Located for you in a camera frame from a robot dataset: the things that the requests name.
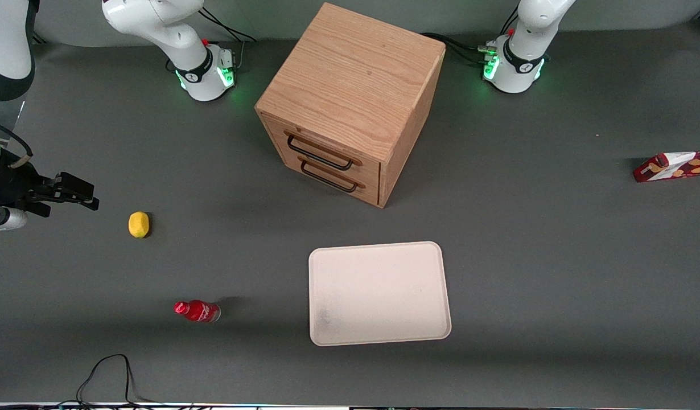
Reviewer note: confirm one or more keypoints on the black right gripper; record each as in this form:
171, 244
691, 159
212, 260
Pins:
9, 185

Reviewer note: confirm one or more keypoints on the red cookie box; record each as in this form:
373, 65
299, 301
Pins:
677, 166

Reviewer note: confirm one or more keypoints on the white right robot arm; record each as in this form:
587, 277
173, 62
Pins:
156, 25

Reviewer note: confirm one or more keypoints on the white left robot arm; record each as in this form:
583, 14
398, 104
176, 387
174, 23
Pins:
523, 62

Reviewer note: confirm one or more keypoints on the white rectangular tray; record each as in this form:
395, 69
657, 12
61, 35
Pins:
378, 293

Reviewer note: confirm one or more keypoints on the yellow lemon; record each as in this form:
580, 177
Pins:
138, 224

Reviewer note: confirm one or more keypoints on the red cola bottle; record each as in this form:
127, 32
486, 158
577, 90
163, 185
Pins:
199, 311

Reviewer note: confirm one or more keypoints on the wooden drawer front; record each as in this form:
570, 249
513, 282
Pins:
364, 191
276, 134

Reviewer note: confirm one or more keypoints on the wooden drawer cabinet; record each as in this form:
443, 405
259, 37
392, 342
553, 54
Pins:
355, 74

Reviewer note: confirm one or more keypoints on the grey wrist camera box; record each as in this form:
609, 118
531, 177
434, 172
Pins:
3, 219

